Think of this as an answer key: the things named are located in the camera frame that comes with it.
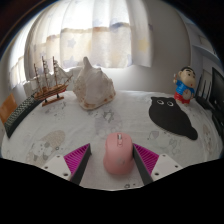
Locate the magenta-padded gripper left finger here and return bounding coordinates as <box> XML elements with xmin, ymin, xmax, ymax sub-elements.
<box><xmin>40</xmin><ymin>143</ymin><xmax>92</xmax><ymax>186</ymax></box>

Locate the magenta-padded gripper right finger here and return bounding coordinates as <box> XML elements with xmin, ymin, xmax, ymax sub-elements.
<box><xmin>132</xmin><ymin>143</ymin><xmax>184</xmax><ymax>186</ymax></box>

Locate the pink computer mouse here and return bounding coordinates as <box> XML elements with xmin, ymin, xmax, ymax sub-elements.
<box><xmin>102</xmin><ymin>132</ymin><xmax>136</xmax><ymax>176</ymax></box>

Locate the black cat-shaped mouse pad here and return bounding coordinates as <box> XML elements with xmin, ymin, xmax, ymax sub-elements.
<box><xmin>148</xmin><ymin>96</ymin><xmax>199</xmax><ymax>141</ymax></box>

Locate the white printed tablecloth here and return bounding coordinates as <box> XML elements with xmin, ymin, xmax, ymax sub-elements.
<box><xmin>0</xmin><ymin>89</ymin><xmax>224</xmax><ymax>191</ymax></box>

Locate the black keyboard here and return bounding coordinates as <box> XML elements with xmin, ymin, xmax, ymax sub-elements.
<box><xmin>3</xmin><ymin>94</ymin><xmax>43</xmax><ymax>139</ymax></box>

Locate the wooden model sailing ship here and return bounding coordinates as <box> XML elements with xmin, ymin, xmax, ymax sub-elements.
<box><xmin>32</xmin><ymin>55</ymin><xmax>73</xmax><ymax>107</ymax></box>

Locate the large white conch shell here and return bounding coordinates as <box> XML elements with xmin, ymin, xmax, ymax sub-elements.
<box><xmin>72</xmin><ymin>56</ymin><xmax>117</xmax><ymax>111</ymax></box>

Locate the black desktop device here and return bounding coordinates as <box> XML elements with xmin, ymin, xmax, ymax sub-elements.
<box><xmin>211</xmin><ymin>111</ymin><xmax>224</xmax><ymax>134</ymax></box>

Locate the cartoon boy figurine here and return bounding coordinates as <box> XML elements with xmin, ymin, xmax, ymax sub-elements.
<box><xmin>172</xmin><ymin>65</ymin><xmax>197</xmax><ymax>104</ymax></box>

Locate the black router with antennas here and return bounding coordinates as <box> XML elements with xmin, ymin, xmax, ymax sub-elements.
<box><xmin>195</xmin><ymin>73</ymin><xmax>214</xmax><ymax>110</ymax></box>

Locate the wooden chair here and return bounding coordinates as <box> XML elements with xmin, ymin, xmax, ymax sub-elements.
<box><xmin>0</xmin><ymin>93</ymin><xmax>18</xmax><ymax>125</ymax></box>

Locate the black monitor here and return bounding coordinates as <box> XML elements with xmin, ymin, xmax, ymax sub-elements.
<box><xmin>209</xmin><ymin>67</ymin><xmax>224</xmax><ymax>114</ymax></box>

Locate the white star-print curtain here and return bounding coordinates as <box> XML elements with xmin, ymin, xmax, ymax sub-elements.
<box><xmin>9</xmin><ymin>0</ymin><xmax>153</xmax><ymax>89</ymax></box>

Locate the white wall shelf unit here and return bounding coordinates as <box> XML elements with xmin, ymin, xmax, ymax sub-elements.
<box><xmin>186</xmin><ymin>19</ymin><xmax>224</xmax><ymax>68</ymax></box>

